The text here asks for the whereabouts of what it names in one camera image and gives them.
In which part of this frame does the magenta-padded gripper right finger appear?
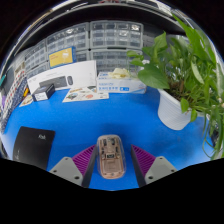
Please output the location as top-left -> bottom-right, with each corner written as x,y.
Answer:
130,143 -> 179,189

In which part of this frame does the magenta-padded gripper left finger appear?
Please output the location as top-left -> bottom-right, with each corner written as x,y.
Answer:
49,143 -> 99,189

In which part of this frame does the black mouse pad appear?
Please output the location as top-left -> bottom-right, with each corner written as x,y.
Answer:
12,125 -> 57,171

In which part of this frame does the green plant in white pot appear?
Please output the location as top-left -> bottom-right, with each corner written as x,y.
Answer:
126,14 -> 224,161

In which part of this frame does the printed picture sheet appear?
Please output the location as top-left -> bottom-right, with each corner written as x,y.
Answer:
18,94 -> 34,108
61,85 -> 110,103

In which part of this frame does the small black box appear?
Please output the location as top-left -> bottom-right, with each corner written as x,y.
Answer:
31,83 -> 56,102

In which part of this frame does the navy dotted cloth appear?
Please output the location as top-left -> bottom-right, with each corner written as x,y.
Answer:
0,76 -> 29,134

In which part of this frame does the white and blue tissue box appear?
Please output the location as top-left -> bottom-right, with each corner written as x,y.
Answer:
95,71 -> 148,95

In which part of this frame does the white red dotted cloth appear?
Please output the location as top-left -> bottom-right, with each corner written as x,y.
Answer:
3,61 -> 26,111

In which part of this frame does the long white keyboard box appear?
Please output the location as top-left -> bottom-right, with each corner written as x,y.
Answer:
26,59 -> 98,95

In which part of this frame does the pale yellow crumpled tissue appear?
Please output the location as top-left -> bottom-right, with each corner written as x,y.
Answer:
108,67 -> 132,80

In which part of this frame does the yellow card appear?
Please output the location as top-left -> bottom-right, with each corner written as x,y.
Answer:
47,45 -> 77,69

